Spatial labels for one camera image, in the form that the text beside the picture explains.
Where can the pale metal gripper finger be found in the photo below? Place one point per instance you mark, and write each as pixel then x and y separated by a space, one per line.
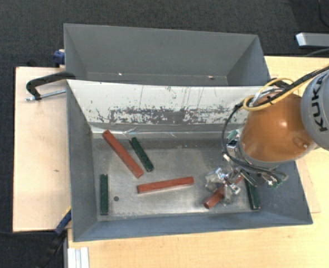
pixel 216 177
pixel 232 191

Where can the red-brown block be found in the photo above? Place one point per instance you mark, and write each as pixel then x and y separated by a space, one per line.
pixel 164 185
pixel 213 200
pixel 122 153

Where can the dark green flat block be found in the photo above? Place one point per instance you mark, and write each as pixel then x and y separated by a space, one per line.
pixel 142 155
pixel 253 197
pixel 104 194

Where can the grey metal bin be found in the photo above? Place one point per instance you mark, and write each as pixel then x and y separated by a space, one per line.
pixel 164 200

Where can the pale wood flat board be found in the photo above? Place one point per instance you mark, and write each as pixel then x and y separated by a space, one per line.
pixel 39 155

